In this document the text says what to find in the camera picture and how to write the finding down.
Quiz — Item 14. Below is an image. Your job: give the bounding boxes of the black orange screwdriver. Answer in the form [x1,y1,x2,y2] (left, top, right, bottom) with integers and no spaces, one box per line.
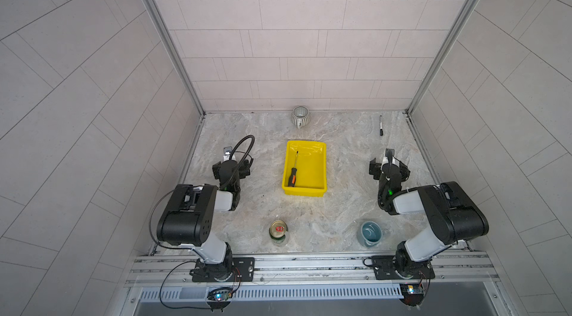
[287,151,299,187]

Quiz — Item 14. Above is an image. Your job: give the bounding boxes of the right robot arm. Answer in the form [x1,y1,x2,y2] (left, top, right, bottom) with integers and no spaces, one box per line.
[365,148,489,280]

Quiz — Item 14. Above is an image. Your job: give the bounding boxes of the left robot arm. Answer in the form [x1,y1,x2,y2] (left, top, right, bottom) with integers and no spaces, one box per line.
[155,147,255,283]

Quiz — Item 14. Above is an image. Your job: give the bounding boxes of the yellow plastic bin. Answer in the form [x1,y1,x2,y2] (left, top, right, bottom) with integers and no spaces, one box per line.
[281,140,328,198]

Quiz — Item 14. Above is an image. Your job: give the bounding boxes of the teal ceramic mug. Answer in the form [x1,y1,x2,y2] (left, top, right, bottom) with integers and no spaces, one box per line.
[357,221,383,247]

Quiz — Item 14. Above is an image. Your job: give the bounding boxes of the green tin can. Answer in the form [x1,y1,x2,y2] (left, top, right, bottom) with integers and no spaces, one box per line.
[269,220,290,245]

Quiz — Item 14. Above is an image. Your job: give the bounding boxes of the ribbed grey ceramic cup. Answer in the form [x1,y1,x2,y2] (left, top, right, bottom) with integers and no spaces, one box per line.
[291,106,310,129]

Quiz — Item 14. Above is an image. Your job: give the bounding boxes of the white slotted vent strip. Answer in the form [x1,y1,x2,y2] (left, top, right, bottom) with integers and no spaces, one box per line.
[139,284,404,304]

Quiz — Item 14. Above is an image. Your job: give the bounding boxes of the right circuit board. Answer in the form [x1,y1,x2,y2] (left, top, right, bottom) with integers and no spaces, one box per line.
[399,284,425,307]

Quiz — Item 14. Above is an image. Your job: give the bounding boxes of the circuit board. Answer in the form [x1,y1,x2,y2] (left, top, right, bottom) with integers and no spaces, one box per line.
[206,287,234,310]
[399,284,425,307]

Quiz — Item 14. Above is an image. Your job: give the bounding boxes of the left circuit board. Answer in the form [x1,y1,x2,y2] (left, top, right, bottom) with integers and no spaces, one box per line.
[206,287,234,310]

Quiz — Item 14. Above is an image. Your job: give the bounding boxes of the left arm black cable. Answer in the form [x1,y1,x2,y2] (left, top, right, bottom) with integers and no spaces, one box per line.
[225,134,256,187]

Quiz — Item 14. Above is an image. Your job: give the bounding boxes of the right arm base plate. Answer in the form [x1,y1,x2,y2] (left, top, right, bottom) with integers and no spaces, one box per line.
[364,256,435,280]

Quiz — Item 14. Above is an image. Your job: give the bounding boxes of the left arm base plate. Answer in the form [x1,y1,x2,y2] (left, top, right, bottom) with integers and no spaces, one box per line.
[190,257,256,283]

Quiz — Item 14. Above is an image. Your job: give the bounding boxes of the aluminium mounting rail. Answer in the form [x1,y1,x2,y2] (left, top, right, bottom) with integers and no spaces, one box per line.
[125,250,500,286]

